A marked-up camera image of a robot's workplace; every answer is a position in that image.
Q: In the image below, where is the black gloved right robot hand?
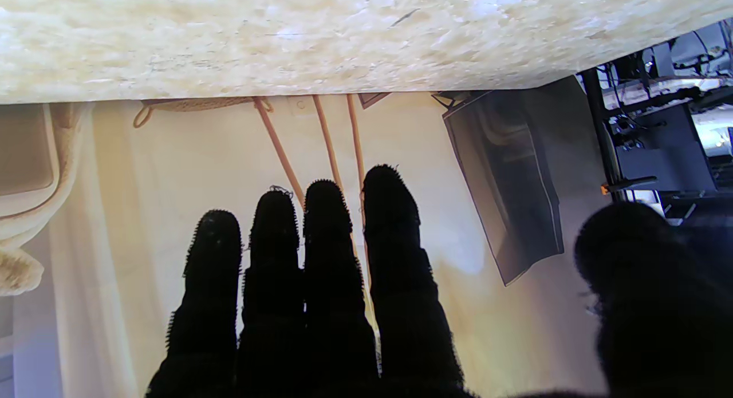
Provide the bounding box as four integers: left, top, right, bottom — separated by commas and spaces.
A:
146, 164, 733, 398

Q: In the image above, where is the dark cabinet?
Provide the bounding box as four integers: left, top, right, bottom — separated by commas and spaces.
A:
442, 89, 565, 287

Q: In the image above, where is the sheer white curtain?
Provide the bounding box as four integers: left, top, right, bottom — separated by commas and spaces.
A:
11, 103, 149, 398

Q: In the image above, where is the woven brown basket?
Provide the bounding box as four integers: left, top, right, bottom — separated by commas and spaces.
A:
133, 97, 274, 128

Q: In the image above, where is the black clamp orange tip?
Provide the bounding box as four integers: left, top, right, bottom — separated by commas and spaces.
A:
600, 176, 658, 195

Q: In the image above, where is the plain beige cushion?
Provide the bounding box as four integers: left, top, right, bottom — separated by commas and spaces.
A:
0, 103, 58, 195

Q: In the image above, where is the black metal frame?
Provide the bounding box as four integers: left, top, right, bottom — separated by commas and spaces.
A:
578, 20, 733, 215

